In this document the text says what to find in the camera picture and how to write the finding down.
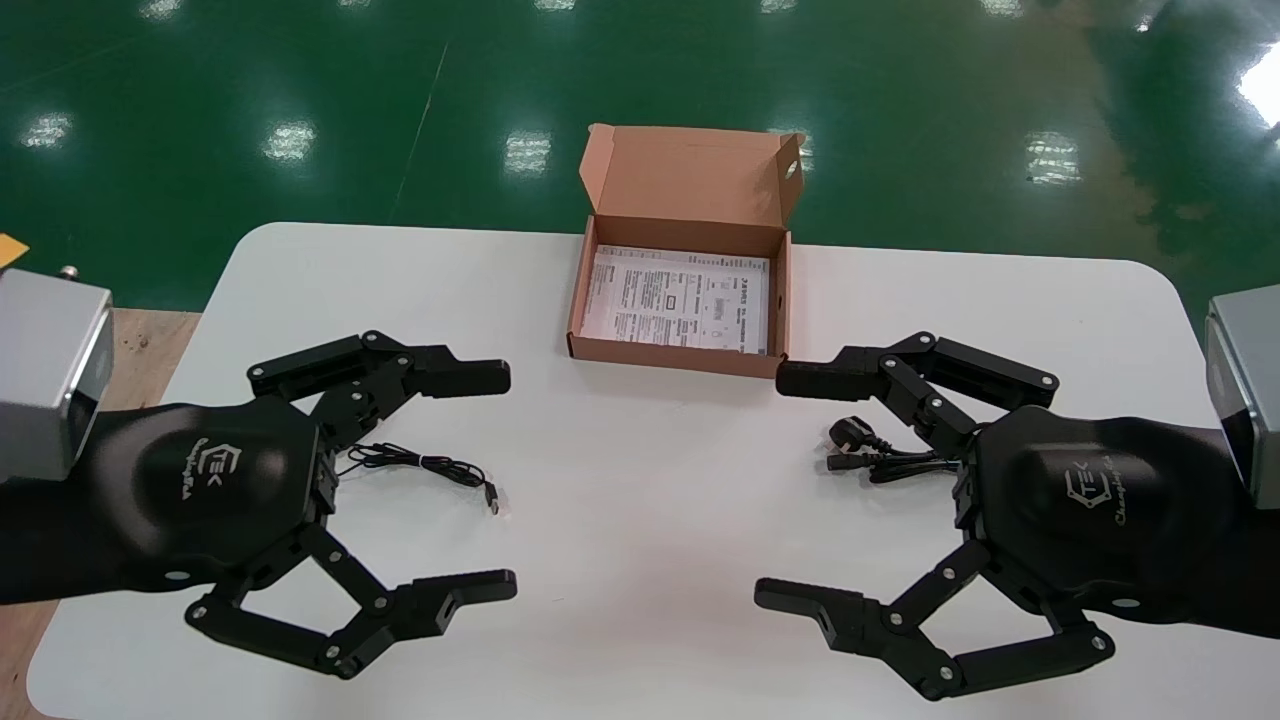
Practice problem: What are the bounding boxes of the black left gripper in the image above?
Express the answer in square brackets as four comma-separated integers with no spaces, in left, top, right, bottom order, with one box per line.
[95,330,518,681]

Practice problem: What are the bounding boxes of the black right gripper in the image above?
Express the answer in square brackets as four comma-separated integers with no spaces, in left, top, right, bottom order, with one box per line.
[754,332,1241,701]

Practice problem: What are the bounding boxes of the thin black USB cable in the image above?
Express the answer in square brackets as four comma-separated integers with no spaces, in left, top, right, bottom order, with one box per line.
[335,443,502,517]

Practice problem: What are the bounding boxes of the brown cardboard storage box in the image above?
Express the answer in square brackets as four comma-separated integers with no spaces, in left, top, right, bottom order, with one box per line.
[566,123,806,380]

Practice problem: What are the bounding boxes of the white printed manual sheet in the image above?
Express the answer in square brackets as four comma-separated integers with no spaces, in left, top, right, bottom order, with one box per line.
[581,245,771,355]

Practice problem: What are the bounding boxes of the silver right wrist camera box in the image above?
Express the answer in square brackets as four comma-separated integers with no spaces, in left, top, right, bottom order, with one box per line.
[1204,285,1280,511]

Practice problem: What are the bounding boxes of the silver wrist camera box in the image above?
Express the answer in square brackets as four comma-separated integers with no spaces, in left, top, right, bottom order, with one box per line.
[1204,285,1280,511]
[0,264,114,483]

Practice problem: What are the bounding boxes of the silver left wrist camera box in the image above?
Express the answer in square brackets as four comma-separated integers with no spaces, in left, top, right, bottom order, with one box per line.
[0,264,114,483]

